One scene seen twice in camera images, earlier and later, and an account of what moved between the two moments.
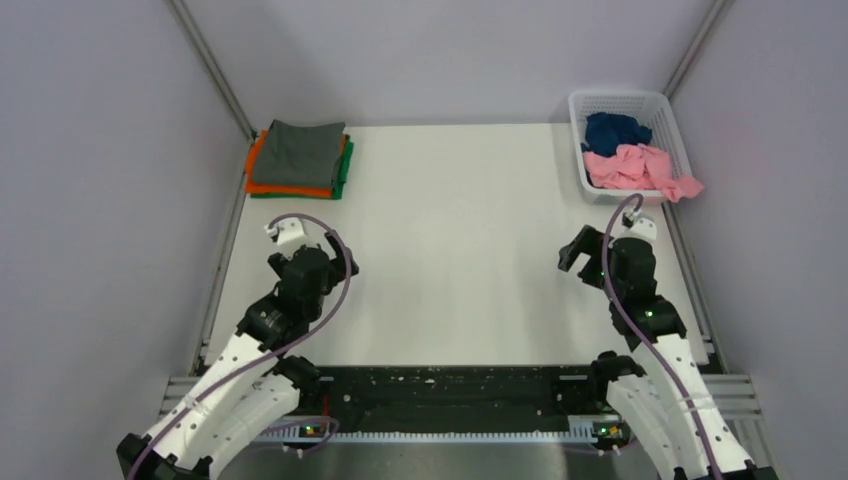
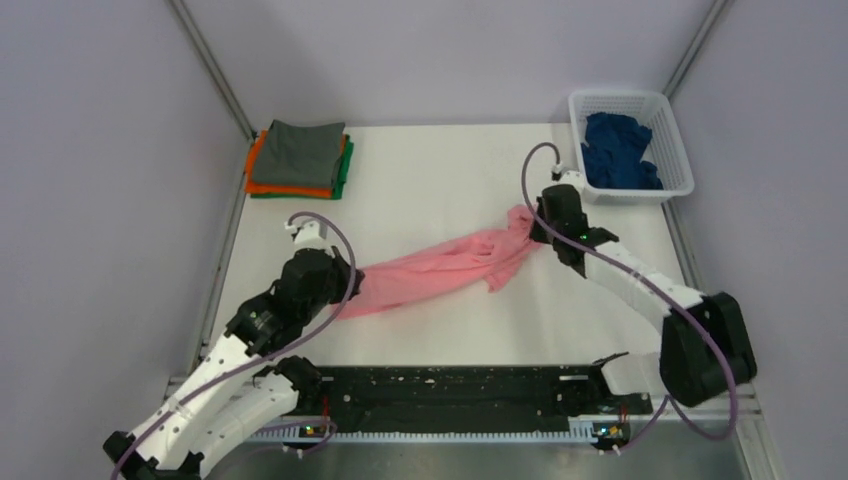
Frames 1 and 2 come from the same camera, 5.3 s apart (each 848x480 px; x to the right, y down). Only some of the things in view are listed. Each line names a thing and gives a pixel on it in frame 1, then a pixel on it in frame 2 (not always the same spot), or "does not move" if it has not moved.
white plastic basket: x=654 y=110 does not move
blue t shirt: x=606 y=132 does not move
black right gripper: x=587 y=241 → x=536 y=231
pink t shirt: x=637 y=166 → x=485 y=257
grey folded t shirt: x=291 y=153 does not move
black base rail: x=484 y=391 does not move
